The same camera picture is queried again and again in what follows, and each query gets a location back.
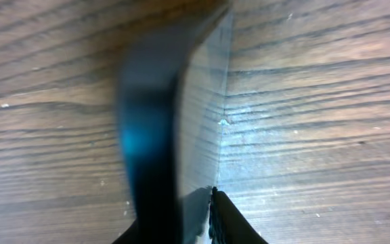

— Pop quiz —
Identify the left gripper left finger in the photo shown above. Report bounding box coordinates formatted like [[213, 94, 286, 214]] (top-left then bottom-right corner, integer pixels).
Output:
[[112, 220, 138, 244]]

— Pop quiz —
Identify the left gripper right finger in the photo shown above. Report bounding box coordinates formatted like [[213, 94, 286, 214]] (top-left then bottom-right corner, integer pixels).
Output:
[[209, 187, 268, 244]]

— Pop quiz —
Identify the Galaxy smartphone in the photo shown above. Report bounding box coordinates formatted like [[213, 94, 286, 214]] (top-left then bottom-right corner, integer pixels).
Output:
[[116, 1, 233, 243]]

